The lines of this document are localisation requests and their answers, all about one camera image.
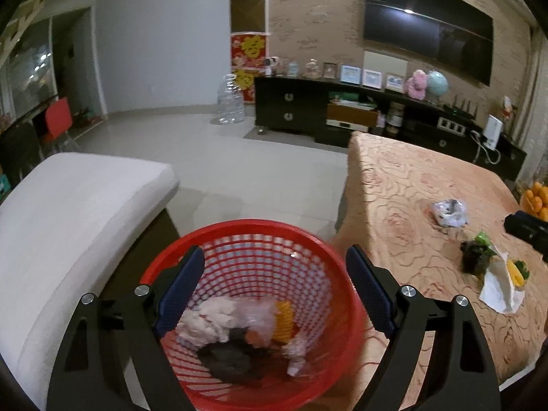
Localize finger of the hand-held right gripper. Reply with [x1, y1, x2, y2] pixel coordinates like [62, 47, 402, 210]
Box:
[504, 211, 548, 260]

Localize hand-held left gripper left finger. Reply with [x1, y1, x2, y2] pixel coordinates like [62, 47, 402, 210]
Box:
[46, 245, 206, 411]

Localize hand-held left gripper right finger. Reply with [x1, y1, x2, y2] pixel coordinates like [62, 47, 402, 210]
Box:
[345, 243, 502, 411]

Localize pinkish tissue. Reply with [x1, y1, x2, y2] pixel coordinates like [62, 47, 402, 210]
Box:
[177, 299, 241, 348]

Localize yellow fruit peel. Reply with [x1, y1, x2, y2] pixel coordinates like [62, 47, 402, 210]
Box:
[506, 258, 531, 288]

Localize white paper napkin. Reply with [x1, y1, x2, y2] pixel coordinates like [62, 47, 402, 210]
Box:
[478, 246, 528, 314]

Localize clear plastic wrapper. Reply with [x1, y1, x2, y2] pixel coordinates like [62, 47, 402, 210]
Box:
[432, 198, 469, 228]

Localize dark wad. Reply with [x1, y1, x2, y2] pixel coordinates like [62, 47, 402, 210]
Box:
[196, 326, 265, 383]

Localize clear plastic film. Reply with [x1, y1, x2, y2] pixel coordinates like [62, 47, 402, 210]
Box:
[237, 299, 284, 348]

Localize small white tissue piece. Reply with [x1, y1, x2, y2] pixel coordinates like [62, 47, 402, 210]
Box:
[282, 332, 315, 378]

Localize red plastic mesh basket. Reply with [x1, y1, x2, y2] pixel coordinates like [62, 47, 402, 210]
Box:
[138, 217, 388, 411]

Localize pile of oranges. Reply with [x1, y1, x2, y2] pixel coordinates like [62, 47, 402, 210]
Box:
[519, 181, 548, 222]

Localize white box device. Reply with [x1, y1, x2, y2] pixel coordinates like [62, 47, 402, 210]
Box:
[485, 115, 505, 151]

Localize rose patterned tablecloth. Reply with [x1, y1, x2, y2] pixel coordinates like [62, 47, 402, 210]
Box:
[334, 130, 548, 411]

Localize white power strip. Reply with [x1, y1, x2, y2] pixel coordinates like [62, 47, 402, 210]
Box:
[437, 116, 468, 135]

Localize white cushioned bench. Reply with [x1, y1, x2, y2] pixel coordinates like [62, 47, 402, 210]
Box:
[0, 152, 181, 411]

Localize black router with antennas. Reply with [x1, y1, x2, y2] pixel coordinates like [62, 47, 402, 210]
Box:
[443, 98, 480, 118]

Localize light blue desk globe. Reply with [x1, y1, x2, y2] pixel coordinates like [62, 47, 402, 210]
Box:
[426, 70, 449, 105]

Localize stacked round tins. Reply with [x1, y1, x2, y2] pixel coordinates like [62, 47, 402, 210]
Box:
[385, 103, 405, 138]

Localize pink plush toy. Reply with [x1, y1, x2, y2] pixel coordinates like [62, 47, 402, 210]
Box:
[406, 70, 429, 101]

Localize green flat packets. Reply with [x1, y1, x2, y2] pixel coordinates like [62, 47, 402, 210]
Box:
[329, 92, 378, 110]

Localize clear large water jug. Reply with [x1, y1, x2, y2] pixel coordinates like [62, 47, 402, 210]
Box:
[211, 74, 246, 126]

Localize black television cabinet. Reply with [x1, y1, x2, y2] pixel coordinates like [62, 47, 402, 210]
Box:
[254, 76, 528, 183]

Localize red chair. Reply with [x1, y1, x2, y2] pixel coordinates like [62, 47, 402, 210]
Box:
[40, 96, 82, 152]

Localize black chair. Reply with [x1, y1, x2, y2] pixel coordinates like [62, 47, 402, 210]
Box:
[0, 121, 46, 189]

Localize white cable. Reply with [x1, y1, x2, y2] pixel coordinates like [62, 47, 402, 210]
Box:
[470, 129, 502, 164]

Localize white wall panel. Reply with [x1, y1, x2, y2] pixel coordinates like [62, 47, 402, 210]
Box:
[364, 50, 407, 78]

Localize wall mounted black television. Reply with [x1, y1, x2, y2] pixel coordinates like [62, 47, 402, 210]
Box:
[363, 0, 495, 87]

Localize red festive wall poster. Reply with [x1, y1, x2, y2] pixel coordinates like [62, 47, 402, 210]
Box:
[230, 31, 270, 103]

